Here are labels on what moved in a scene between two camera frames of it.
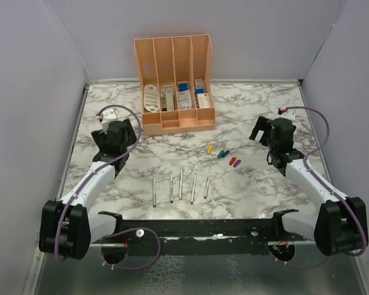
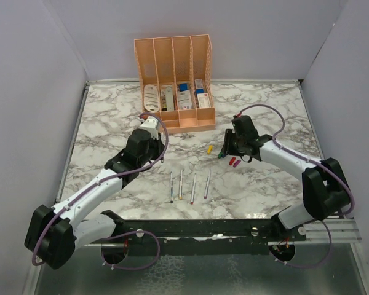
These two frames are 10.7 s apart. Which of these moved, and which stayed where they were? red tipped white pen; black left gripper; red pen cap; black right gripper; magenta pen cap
Moved: black right gripper; black left gripper
Stayed: red tipped white pen; magenta pen cap; red pen cap
